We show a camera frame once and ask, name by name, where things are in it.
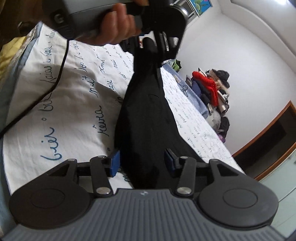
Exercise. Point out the person's left hand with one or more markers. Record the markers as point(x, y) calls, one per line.
point(116, 26)

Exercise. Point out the green plastic basket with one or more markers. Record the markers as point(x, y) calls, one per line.
point(175, 64)

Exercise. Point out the black pants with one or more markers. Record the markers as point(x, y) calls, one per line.
point(145, 128)

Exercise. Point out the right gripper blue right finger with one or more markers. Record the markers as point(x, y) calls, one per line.
point(172, 161)

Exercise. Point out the red knit garment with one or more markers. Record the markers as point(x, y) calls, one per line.
point(209, 85)

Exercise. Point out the pile of clothes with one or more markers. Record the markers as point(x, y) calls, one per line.
point(216, 119)

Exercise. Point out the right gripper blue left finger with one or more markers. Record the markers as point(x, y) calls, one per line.
point(114, 163)

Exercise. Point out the blue blanket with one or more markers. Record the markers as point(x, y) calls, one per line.
point(188, 92)

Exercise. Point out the frosted glass wardrobe door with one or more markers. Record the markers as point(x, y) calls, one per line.
point(282, 181)

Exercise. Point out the wooden door frame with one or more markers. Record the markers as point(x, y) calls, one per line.
point(270, 147)

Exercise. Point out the window with grey frame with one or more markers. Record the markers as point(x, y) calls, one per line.
point(187, 5)

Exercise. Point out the white script-print bed sheet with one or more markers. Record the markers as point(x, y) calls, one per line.
point(59, 100)

